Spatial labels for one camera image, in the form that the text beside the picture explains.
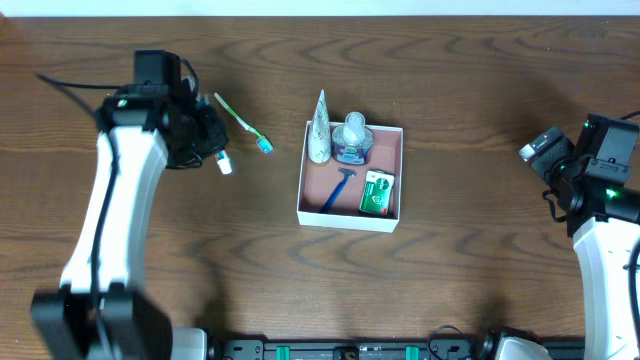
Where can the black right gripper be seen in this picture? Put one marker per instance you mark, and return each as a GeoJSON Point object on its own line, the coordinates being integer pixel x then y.
{"type": "Point", "coordinates": [548, 151]}

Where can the blue hand soap bottle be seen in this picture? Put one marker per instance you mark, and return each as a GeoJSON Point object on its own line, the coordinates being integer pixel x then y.
{"type": "Point", "coordinates": [352, 140]}

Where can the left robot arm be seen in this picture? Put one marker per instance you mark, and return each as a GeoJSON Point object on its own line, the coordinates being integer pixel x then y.
{"type": "Point", "coordinates": [100, 310]}

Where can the white box with pink interior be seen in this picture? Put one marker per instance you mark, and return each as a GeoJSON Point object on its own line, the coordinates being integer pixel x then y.
{"type": "Point", "coordinates": [317, 182]}

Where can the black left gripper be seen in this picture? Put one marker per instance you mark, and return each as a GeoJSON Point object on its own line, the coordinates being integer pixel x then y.
{"type": "Point", "coordinates": [211, 134]}

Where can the white floral cone tube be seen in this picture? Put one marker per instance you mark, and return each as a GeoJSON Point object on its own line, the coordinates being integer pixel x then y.
{"type": "Point", "coordinates": [319, 137]}

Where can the teal toothpaste tube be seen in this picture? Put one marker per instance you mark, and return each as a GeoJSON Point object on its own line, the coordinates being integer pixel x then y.
{"type": "Point", "coordinates": [216, 136]}

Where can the green white toothbrush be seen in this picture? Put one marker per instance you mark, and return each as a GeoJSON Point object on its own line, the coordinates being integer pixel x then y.
{"type": "Point", "coordinates": [263, 143]}

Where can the blue disposable razor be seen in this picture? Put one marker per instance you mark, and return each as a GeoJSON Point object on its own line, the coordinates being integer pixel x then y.
{"type": "Point", "coordinates": [347, 174]}

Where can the green white soap box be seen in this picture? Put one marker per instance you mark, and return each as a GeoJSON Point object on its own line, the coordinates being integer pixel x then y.
{"type": "Point", "coordinates": [377, 193]}

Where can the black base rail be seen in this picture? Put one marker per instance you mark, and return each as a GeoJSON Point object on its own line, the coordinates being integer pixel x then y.
{"type": "Point", "coordinates": [446, 347]}

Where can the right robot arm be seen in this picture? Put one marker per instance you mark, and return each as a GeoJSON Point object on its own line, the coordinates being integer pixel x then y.
{"type": "Point", "coordinates": [606, 242]}

